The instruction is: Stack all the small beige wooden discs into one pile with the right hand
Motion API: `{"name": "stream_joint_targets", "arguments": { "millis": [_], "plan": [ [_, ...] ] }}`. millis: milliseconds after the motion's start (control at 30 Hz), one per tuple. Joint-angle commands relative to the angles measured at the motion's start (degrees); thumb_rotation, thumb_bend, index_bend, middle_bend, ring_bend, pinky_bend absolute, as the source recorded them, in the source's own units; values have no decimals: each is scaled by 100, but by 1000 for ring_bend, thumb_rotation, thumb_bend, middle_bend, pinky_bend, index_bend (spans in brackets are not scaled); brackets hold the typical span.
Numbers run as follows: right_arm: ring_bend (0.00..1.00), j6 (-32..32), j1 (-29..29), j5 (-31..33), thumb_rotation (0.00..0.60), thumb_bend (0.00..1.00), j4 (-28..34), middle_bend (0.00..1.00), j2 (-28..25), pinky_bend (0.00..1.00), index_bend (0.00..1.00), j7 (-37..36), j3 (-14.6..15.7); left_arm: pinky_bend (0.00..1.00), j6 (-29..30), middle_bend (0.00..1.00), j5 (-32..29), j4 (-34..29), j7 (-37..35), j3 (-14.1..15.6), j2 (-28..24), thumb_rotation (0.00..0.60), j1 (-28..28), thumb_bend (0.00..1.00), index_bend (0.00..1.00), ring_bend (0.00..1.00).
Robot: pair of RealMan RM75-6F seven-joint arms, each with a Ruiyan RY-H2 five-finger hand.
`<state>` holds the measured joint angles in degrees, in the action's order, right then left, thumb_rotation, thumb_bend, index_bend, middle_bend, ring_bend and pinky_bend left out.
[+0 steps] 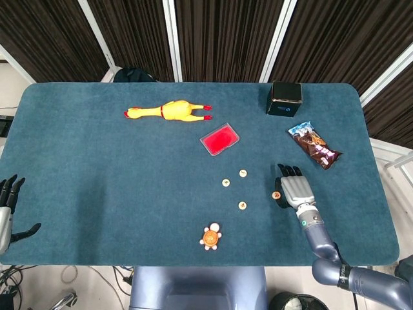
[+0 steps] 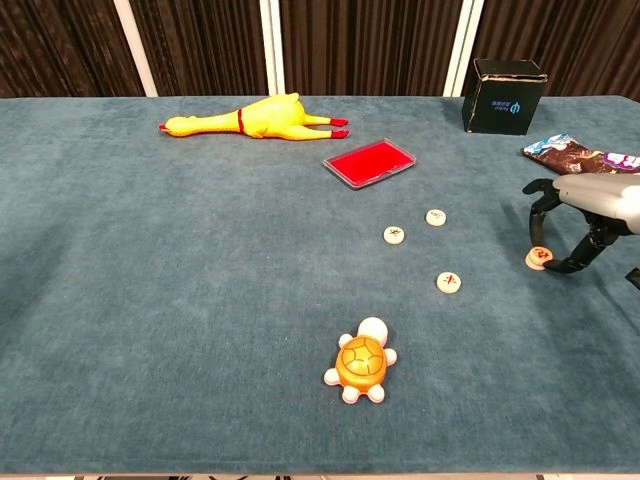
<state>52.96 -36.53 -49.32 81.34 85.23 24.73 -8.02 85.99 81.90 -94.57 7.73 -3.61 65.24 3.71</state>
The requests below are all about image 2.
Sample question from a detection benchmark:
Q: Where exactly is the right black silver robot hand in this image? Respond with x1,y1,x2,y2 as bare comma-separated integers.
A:
522,172,640,275

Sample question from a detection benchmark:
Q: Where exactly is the brown blue snack bag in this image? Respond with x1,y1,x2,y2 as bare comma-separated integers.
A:
519,132,640,177

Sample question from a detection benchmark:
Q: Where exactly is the black cardboard box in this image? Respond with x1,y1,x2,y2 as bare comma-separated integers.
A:
460,57,549,136

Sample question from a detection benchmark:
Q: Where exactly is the red ink pad case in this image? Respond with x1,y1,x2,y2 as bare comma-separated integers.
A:
322,137,417,192

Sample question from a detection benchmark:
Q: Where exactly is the orange turtle toy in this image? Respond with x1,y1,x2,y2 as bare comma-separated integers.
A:
323,316,399,405

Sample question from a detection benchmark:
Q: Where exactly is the yellow rubber chicken toy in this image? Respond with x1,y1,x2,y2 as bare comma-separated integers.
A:
158,92,351,141

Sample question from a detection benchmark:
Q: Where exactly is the blue felt table cover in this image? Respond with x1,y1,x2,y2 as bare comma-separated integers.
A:
0,94,640,475

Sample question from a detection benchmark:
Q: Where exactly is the white partition post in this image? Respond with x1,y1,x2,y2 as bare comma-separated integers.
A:
112,0,159,98
442,0,486,97
258,0,286,96

